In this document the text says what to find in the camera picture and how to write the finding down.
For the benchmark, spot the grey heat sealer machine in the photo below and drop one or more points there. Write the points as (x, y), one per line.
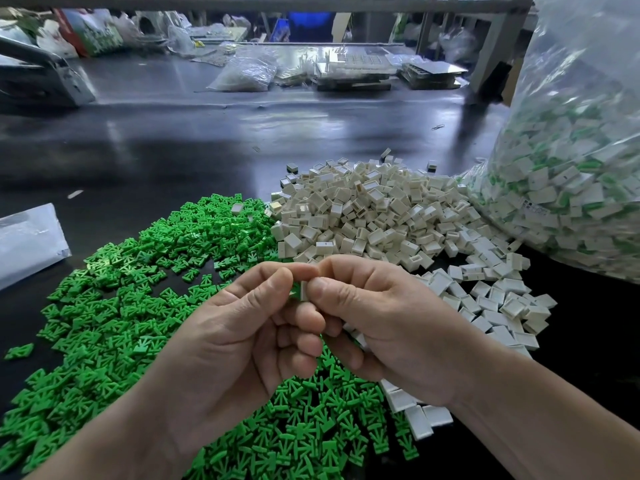
(45, 77)

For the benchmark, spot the person's left hand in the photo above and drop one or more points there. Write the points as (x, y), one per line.
(235, 355)

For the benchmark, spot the person's left forearm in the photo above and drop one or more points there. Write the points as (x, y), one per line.
(100, 453)

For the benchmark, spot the stack of clear flat bags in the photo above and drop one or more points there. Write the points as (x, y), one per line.
(30, 245)

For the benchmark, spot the clear plastic bag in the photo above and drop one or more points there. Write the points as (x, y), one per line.
(570, 180)

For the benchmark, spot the pile of white plastic caps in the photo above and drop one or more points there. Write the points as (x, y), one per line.
(395, 210)

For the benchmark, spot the small green plastic part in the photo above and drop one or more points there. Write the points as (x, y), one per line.
(19, 351)

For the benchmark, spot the pile of green plastic clips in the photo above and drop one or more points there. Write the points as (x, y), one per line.
(90, 315)

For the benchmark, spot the green and white assembled part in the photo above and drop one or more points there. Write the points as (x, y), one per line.
(298, 291)

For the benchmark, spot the blue crate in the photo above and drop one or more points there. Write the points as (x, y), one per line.
(305, 27)

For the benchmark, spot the dark flat tray stack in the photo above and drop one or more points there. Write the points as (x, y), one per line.
(433, 75)

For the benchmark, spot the small clear bag of parts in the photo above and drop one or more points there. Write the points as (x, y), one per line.
(242, 75)

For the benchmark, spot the grey metal horizontal bar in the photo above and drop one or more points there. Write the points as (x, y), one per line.
(300, 5)

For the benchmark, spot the person's right hand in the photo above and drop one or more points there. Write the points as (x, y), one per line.
(400, 325)

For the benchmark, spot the grey metal slanted post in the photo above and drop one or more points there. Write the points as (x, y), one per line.
(498, 40)

